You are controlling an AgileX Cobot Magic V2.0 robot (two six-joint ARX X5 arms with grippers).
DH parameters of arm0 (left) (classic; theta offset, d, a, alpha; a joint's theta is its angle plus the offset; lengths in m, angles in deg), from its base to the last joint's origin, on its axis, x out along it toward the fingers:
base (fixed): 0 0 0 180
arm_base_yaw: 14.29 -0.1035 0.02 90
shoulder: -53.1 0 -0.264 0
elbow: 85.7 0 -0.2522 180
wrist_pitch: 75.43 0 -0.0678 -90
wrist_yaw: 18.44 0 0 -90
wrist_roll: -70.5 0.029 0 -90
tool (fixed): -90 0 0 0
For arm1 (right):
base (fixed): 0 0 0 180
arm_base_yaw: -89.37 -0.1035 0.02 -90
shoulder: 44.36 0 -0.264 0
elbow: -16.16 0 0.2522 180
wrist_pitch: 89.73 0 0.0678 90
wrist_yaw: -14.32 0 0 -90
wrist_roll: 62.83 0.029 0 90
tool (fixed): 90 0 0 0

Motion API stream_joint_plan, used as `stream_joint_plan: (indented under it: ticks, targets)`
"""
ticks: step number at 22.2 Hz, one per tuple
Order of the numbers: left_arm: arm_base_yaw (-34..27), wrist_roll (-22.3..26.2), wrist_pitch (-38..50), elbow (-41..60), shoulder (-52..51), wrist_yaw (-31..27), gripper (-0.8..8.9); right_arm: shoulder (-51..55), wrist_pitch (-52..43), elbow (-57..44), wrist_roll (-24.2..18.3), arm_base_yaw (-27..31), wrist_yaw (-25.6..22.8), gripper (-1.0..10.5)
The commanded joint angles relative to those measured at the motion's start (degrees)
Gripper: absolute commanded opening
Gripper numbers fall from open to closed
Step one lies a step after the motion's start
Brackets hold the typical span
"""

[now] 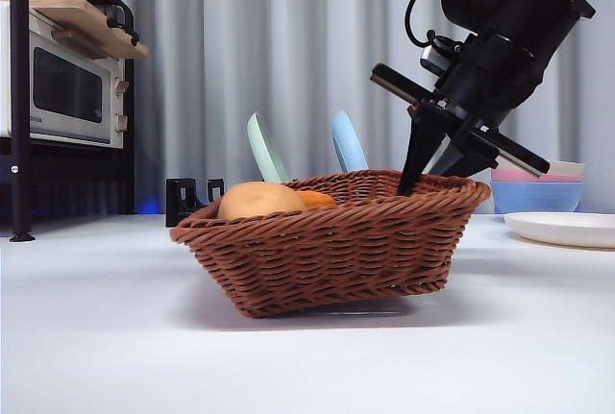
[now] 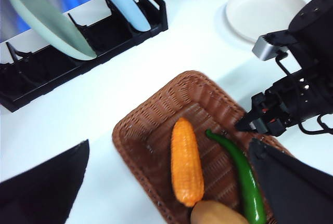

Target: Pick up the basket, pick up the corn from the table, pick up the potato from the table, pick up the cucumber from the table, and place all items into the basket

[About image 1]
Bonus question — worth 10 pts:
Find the orange toy corn cob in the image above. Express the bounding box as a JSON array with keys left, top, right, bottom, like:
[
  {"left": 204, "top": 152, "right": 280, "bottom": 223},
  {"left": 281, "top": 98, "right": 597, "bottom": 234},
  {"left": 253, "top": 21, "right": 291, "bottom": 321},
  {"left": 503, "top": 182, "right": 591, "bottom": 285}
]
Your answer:
[{"left": 292, "top": 190, "right": 339, "bottom": 208}]

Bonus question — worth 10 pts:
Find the brown wicker basket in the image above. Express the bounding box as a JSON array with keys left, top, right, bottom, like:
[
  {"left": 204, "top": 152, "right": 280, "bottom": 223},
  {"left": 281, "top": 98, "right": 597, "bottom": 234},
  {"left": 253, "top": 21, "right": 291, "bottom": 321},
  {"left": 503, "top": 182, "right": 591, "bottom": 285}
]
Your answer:
[{"left": 169, "top": 168, "right": 492, "bottom": 319}]

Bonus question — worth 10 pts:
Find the tan toy potato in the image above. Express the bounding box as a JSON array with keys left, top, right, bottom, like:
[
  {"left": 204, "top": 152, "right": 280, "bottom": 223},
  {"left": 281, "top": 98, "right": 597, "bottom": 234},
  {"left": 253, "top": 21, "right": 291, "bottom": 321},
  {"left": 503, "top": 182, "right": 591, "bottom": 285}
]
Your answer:
[{"left": 217, "top": 181, "right": 308, "bottom": 219}]

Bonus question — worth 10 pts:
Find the pink bowl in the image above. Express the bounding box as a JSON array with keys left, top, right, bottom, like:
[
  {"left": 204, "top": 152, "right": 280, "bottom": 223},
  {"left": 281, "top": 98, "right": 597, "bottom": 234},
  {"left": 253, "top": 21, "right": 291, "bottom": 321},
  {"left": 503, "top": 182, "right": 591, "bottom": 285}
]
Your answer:
[{"left": 490, "top": 167, "right": 585, "bottom": 183}]

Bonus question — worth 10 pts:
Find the pale blue plate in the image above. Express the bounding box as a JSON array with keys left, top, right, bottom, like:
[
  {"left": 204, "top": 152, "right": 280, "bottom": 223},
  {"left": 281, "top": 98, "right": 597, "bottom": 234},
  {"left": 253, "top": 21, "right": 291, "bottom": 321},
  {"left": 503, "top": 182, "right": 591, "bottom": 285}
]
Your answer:
[{"left": 330, "top": 110, "right": 370, "bottom": 174}]

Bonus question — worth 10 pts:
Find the blue bowl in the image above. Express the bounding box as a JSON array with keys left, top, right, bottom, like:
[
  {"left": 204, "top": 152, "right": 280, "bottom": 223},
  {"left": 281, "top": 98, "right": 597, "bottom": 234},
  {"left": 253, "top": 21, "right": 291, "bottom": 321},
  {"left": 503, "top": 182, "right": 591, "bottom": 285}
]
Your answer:
[{"left": 490, "top": 181, "right": 584, "bottom": 216}]

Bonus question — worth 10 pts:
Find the cream bowl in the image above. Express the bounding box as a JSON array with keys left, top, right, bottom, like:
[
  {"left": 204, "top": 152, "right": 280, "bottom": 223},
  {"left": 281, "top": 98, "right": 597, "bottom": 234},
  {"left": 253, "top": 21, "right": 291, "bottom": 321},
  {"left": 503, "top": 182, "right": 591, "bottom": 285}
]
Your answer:
[{"left": 547, "top": 159, "right": 586, "bottom": 180}]

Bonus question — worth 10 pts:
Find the white flat plate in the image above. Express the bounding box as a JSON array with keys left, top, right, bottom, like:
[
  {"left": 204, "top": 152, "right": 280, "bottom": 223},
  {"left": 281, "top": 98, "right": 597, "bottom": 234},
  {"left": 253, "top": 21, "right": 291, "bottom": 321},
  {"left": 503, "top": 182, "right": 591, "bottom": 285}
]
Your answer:
[{"left": 503, "top": 211, "right": 615, "bottom": 250}]

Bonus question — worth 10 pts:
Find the pale green plate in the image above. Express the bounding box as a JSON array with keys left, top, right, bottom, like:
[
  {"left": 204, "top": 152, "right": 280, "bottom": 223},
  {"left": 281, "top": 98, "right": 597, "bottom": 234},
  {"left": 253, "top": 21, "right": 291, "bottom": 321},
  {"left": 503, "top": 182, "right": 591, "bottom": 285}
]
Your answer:
[{"left": 246, "top": 112, "right": 291, "bottom": 183}]

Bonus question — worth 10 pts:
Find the grey curtain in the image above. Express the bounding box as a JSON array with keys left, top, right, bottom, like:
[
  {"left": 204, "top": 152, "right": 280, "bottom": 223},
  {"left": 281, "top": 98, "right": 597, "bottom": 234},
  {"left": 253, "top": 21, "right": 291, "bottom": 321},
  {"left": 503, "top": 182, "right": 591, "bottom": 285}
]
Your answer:
[{"left": 0, "top": 0, "right": 615, "bottom": 216}]

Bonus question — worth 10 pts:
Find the black dish rack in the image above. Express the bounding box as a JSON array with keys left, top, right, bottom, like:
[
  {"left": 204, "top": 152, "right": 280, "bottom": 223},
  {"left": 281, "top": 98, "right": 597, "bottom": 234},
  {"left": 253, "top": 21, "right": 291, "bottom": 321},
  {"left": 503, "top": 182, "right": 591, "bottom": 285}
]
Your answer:
[{"left": 165, "top": 176, "right": 227, "bottom": 229}]

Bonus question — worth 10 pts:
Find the wooden cutting board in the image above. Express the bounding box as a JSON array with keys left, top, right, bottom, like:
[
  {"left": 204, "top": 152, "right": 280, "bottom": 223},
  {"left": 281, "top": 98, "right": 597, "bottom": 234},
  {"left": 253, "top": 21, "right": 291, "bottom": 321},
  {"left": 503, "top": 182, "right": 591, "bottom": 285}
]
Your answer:
[{"left": 26, "top": 0, "right": 150, "bottom": 61}]

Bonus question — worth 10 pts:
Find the white toaster oven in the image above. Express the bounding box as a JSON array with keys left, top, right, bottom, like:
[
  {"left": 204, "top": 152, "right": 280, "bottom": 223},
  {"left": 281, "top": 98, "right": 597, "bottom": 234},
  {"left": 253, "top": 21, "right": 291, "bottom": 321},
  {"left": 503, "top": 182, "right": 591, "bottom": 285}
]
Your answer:
[{"left": 0, "top": 0, "right": 129, "bottom": 151}]

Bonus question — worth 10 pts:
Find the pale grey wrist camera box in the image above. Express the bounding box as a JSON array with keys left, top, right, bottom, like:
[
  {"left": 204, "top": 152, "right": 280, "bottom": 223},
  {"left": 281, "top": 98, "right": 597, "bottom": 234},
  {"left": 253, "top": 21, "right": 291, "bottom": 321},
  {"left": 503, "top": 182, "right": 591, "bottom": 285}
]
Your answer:
[{"left": 420, "top": 37, "right": 465, "bottom": 80}]

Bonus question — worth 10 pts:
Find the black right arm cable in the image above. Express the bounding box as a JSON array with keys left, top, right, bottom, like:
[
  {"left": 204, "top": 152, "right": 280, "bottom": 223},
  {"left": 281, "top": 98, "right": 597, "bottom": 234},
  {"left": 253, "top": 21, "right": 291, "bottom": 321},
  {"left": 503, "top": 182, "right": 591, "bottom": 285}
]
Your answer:
[{"left": 403, "top": 0, "right": 462, "bottom": 50}]

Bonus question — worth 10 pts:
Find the black metal handle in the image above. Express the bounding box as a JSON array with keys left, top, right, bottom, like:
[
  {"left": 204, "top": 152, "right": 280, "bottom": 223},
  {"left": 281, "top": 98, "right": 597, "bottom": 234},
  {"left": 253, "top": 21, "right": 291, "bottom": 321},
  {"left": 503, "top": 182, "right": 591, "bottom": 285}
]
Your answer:
[{"left": 82, "top": 0, "right": 139, "bottom": 48}]

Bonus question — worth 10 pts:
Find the black metal shelf frame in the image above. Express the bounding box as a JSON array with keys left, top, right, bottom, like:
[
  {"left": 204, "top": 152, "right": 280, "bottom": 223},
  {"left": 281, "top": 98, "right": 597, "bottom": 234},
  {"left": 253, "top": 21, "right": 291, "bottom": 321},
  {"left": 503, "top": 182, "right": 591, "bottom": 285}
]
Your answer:
[{"left": 0, "top": 0, "right": 135, "bottom": 244}]

